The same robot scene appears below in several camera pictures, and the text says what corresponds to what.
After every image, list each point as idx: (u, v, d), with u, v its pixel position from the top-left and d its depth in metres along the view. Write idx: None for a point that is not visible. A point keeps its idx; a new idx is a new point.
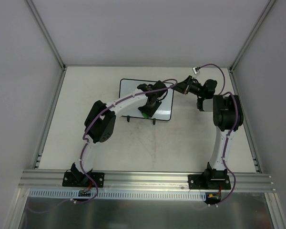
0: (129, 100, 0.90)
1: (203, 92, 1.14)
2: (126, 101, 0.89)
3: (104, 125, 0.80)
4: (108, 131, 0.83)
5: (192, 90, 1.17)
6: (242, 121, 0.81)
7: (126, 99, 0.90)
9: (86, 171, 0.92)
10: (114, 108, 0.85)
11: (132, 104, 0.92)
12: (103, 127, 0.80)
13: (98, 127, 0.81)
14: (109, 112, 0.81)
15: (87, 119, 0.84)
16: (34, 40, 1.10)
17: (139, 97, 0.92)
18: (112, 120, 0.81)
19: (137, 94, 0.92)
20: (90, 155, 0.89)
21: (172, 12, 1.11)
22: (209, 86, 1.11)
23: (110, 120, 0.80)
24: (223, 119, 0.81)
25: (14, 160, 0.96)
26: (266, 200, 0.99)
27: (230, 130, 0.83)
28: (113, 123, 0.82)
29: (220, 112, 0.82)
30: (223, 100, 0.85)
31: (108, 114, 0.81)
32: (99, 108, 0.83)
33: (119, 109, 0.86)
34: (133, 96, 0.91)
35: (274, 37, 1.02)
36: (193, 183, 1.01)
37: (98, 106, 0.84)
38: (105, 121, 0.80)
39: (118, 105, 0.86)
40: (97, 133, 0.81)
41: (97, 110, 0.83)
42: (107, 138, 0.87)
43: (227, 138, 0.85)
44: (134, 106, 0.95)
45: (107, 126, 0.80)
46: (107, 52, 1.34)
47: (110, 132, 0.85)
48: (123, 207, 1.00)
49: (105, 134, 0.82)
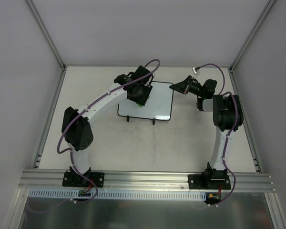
0: (104, 99, 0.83)
1: (204, 92, 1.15)
2: (101, 102, 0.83)
3: (79, 133, 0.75)
4: (86, 138, 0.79)
5: (192, 89, 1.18)
6: (242, 121, 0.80)
7: (101, 99, 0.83)
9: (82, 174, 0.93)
10: (87, 113, 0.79)
11: (110, 102, 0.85)
12: (78, 135, 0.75)
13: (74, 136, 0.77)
14: (82, 119, 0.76)
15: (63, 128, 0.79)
16: (34, 40, 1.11)
17: (116, 92, 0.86)
18: (87, 126, 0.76)
19: (112, 90, 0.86)
20: (81, 159, 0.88)
21: (172, 12, 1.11)
22: (210, 87, 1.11)
23: (84, 128, 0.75)
24: (223, 119, 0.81)
25: (14, 160, 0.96)
26: (266, 200, 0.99)
27: (230, 130, 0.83)
28: (88, 130, 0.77)
29: (220, 112, 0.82)
30: (222, 100, 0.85)
31: (82, 120, 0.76)
32: (71, 114, 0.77)
33: (93, 112, 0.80)
34: (108, 93, 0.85)
35: (274, 37, 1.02)
36: (193, 183, 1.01)
37: (69, 114, 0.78)
38: (78, 130, 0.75)
39: (91, 109, 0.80)
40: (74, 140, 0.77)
41: (69, 118, 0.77)
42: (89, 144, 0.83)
43: (227, 138, 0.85)
44: (114, 104, 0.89)
45: (82, 134, 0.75)
46: (107, 52, 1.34)
47: (90, 139, 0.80)
48: (123, 206, 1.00)
49: (83, 141, 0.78)
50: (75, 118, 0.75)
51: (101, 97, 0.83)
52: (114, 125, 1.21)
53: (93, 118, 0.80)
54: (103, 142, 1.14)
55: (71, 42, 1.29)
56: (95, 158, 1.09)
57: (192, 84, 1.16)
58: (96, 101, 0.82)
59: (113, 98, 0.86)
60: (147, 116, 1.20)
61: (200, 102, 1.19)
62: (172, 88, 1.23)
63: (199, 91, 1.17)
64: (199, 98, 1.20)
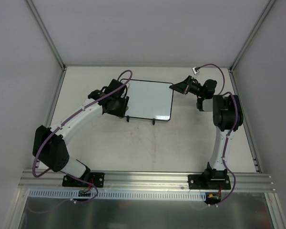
0: (78, 116, 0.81)
1: (204, 92, 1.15)
2: (75, 119, 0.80)
3: (53, 152, 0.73)
4: (62, 157, 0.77)
5: (191, 89, 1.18)
6: (242, 121, 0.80)
7: (75, 116, 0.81)
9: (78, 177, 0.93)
10: (61, 130, 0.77)
11: (86, 118, 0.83)
12: (54, 154, 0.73)
13: (47, 156, 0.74)
14: (56, 138, 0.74)
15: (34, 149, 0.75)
16: (34, 40, 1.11)
17: (91, 107, 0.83)
18: (62, 144, 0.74)
19: (87, 105, 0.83)
20: (72, 165, 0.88)
21: (172, 12, 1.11)
22: (210, 87, 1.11)
23: (58, 147, 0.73)
24: (223, 119, 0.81)
25: (14, 160, 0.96)
26: (266, 200, 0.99)
27: (230, 130, 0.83)
28: (63, 147, 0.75)
29: (220, 112, 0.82)
30: (222, 100, 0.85)
31: (56, 139, 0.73)
32: (43, 134, 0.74)
33: (67, 130, 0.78)
34: (83, 109, 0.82)
35: (274, 37, 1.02)
36: (193, 183, 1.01)
37: (41, 133, 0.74)
38: (53, 149, 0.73)
39: (66, 125, 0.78)
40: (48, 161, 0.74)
41: (41, 138, 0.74)
42: (66, 162, 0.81)
43: (227, 138, 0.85)
44: (90, 119, 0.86)
45: (57, 153, 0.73)
46: (107, 52, 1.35)
47: (66, 157, 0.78)
48: (123, 206, 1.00)
49: (58, 161, 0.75)
50: (47, 138, 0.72)
51: (76, 113, 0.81)
52: (114, 125, 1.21)
53: (68, 135, 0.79)
54: (103, 142, 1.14)
55: (70, 42, 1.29)
56: (94, 159, 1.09)
57: (192, 84, 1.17)
58: (70, 118, 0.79)
59: (88, 114, 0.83)
60: (147, 116, 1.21)
61: (199, 102, 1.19)
62: (173, 87, 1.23)
63: (199, 91, 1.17)
64: (199, 99, 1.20)
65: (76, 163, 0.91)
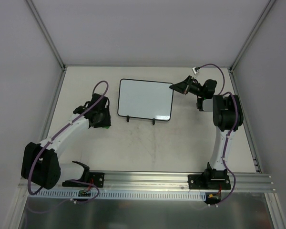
0: (67, 130, 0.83)
1: (203, 92, 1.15)
2: (64, 133, 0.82)
3: (46, 168, 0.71)
4: (54, 172, 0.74)
5: (191, 90, 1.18)
6: (242, 121, 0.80)
7: (64, 130, 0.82)
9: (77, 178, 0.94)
10: (52, 145, 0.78)
11: (73, 132, 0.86)
12: (46, 170, 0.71)
13: (40, 173, 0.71)
14: (48, 152, 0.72)
15: (23, 169, 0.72)
16: (34, 41, 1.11)
17: (78, 121, 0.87)
18: (54, 158, 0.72)
19: (75, 119, 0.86)
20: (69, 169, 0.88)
21: (172, 12, 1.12)
22: (210, 87, 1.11)
23: (51, 161, 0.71)
24: (223, 119, 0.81)
25: (14, 160, 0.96)
26: (266, 200, 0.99)
27: (230, 130, 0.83)
28: (56, 162, 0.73)
29: (220, 112, 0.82)
30: (222, 100, 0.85)
31: (47, 154, 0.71)
32: (33, 150, 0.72)
33: (58, 143, 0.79)
34: (70, 123, 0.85)
35: (274, 37, 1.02)
36: (193, 183, 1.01)
37: (31, 150, 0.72)
38: (45, 164, 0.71)
39: (56, 139, 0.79)
40: (41, 179, 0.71)
41: (31, 154, 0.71)
42: (57, 179, 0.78)
43: (227, 138, 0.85)
44: (77, 133, 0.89)
45: (50, 168, 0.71)
46: (106, 52, 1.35)
47: (57, 173, 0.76)
48: (123, 206, 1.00)
49: (51, 177, 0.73)
50: (39, 154, 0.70)
51: (64, 128, 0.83)
52: (114, 125, 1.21)
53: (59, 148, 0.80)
54: (103, 142, 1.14)
55: (70, 42, 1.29)
56: (94, 159, 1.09)
57: (192, 84, 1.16)
58: (60, 131, 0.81)
59: (76, 128, 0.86)
60: (147, 116, 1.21)
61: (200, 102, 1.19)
62: (172, 87, 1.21)
63: (199, 91, 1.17)
64: (199, 98, 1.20)
65: (74, 167, 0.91)
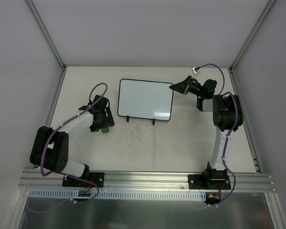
0: (76, 120, 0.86)
1: (204, 92, 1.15)
2: (73, 122, 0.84)
3: (57, 149, 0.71)
4: (63, 157, 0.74)
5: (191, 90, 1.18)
6: (242, 121, 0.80)
7: (73, 119, 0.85)
9: (79, 176, 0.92)
10: (63, 129, 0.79)
11: (80, 123, 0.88)
12: (58, 150, 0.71)
13: (51, 154, 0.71)
14: (60, 133, 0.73)
15: (34, 151, 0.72)
16: (34, 40, 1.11)
17: (85, 115, 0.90)
18: (66, 140, 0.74)
19: (82, 112, 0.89)
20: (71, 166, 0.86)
21: (172, 12, 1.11)
22: (210, 87, 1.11)
23: (63, 141, 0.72)
24: (223, 119, 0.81)
25: (14, 160, 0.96)
26: (266, 200, 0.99)
27: (230, 130, 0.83)
28: (66, 144, 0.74)
29: (220, 112, 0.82)
30: (222, 100, 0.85)
31: (59, 134, 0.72)
32: (45, 134, 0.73)
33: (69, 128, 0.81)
34: (78, 115, 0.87)
35: (274, 37, 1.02)
36: (193, 183, 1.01)
37: (43, 132, 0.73)
38: (57, 145, 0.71)
39: (66, 125, 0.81)
40: (50, 161, 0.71)
41: (44, 136, 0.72)
42: (65, 166, 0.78)
43: (227, 138, 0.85)
44: (82, 126, 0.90)
45: (61, 149, 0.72)
46: (106, 52, 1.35)
47: (66, 158, 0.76)
48: (123, 206, 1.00)
49: (61, 160, 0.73)
50: (52, 134, 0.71)
51: (73, 117, 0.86)
52: (114, 125, 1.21)
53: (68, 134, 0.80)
54: (103, 142, 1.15)
55: (70, 42, 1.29)
56: (94, 159, 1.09)
57: (192, 84, 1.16)
58: (71, 119, 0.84)
59: (83, 119, 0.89)
60: (147, 116, 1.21)
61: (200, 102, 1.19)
62: (171, 87, 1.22)
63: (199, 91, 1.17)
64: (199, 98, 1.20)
65: (76, 163, 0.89)
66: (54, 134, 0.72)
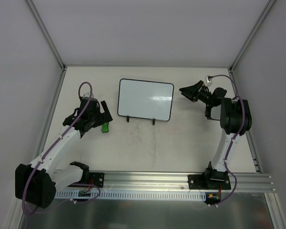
0: (58, 146, 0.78)
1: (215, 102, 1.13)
2: (55, 150, 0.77)
3: (39, 189, 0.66)
4: (49, 192, 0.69)
5: (200, 97, 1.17)
6: (250, 126, 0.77)
7: (55, 146, 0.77)
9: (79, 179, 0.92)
10: (43, 165, 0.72)
11: (66, 146, 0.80)
12: (40, 191, 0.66)
13: (34, 192, 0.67)
14: (40, 173, 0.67)
15: (16, 190, 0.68)
16: (34, 42, 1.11)
17: (68, 134, 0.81)
18: (47, 179, 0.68)
19: (64, 133, 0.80)
20: (67, 177, 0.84)
21: (172, 12, 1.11)
22: (220, 95, 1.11)
23: (44, 182, 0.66)
24: (230, 121, 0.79)
25: (14, 160, 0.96)
26: (266, 200, 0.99)
27: (236, 133, 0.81)
28: (49, 181, 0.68)
29: (227, 115, 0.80)
30: (231, 104, 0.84)
31: (39, 175, 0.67)
32: (24, 173, 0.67)
33: (49, 162, 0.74)
34: (60, 138, 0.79)
35: (275, 36, 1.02)
36: (193, 183, 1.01)
37: (22, 171, 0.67)
38: (39, 185, 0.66)
39: (46, 158, 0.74)
40: (35, 197, 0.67)
41: (23, 177, 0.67)
42: (53, 197, 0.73)
43: (232, 141, 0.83)
44: (69, 146, 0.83)
45: (43, 189, 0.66)
46: (106, 52, 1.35)
47: (53, 191, 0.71)
48: (123, 207, 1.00)
49: (46, 196, 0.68)
50: (30, 175, 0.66)
51: (54, 143, 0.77)
52: (114, 125, 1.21)
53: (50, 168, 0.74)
54: (103, 142, 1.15)
55: (70, 42, 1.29)
56: (94, 159, 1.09)
57: (202, 92, 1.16)
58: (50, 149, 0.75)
59: (67, 141, 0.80)
60: (147, 116, 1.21)
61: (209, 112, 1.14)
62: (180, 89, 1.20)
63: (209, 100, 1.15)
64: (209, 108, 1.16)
65: (73, 173, 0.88)
66: (34, 173, 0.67)
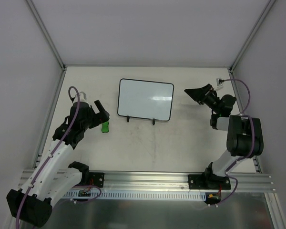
0: (48, 166, 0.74)
1: (220, 109, 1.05)
2: (45, 171, 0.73)
3: (32, 214, 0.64)
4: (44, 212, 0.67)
5: (208, 101, 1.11)
6: (261, 150, 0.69)
7: (45, 167, 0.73)
9: (79, 181, 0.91)
10: (34, 189, 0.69)
11: (57, 163, 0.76)
12: (33, 215, 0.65)
13: (29, 216, 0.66)
14: (30, 199, 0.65)
15: (13, 213, 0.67)
16: (34, 42, 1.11)
17: (58, 151, 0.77)
18: (39, 202, 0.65)
19: (53, 151, 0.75)
20: (66, 184, 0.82)
21: (172, 12, 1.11)
22: (227, 102, 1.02)
23: (35, 208, 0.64)
24: (239, 145, 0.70)
25: (14, 160, 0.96)
26: (266, 200, 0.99)
27: (244, 157, 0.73)
28: (42, 203, 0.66)
29: (236, 137, 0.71)
30: (241, 122, 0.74)
31: (29, 201, 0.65)
32: (15, 199, 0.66)
33: (40, 185, 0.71)
34: (50, 157, 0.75)
35: (275, 37, 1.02)
36: (193, 183, 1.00)
37: (14, 197, 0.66)
38: (31, 211, 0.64)
39: (37, 181, 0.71)
40: (31, 219, 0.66)
41: (15, 202, 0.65)
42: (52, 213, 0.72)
43: (235, 162, 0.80)
44: (63, 161, 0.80)
45: (35, 213, 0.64)
46: (106, 52, 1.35)
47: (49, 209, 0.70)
48: (123, 207, 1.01)
49: (42, 217, 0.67)
50: (22, 202, 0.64)
51: (44, 163, 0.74)
52: (114, 125, 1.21)
53: (43, 191, 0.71)
54: (103, 142, 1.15)
55: (70, 42, 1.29)
56: (94, 158, 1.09)
57: (209, 96, 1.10)
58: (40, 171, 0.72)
59: (58, 159, 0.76)
60: (147, 116, 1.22)
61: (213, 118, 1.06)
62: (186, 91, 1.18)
63: (215, 106, 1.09)
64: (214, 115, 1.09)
65: (72, 179, 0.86)
66: (25, 199, 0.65)
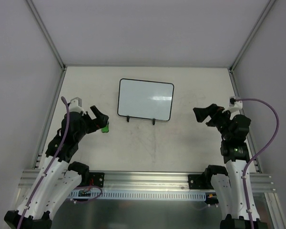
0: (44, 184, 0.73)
1: (232, 132, 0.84)
2: (40, 190, 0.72)
3: None
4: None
5: (218, 122, 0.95)
6: None
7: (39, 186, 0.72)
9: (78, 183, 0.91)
10: (30, 210, 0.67)
11: (52, 181, 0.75)
12: None
13: None
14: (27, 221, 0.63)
15: None
16: (34, 43, 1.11)
17: (52, 169, 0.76)
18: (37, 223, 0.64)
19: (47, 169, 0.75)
20: (62, 196, 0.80)
21: (172, 12, 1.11)
22: (242, 124, 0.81)
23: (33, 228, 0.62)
24: None
25: (13, 160, 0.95)
26: (266, 200, 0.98)
27: None
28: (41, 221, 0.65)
29: None
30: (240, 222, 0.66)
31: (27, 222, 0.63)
32: (13, 219, 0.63)
33: (35, 206, 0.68)
34: (44, 175, 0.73)
35: (276, 37, 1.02)
36: (193, 183, 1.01)
37: (11, 218, 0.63)
38: None
39: (33, 201, 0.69)
40: None
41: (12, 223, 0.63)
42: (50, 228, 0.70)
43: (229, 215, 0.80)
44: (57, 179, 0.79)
45: None
46: (106, 53, 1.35)
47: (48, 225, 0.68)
48: (123, 206, 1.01)
49: None
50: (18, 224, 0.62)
51: (39, 182, 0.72)
52: (114, 125, 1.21)
53: (39, 211, 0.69)
54: (103, 142, 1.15)
55: (70, 42, 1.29)
56: (94, 158, 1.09)
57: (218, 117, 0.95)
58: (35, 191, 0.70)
59: (52, 177, 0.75)
60: (147, 116, 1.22)
61: (225, 145, 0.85)
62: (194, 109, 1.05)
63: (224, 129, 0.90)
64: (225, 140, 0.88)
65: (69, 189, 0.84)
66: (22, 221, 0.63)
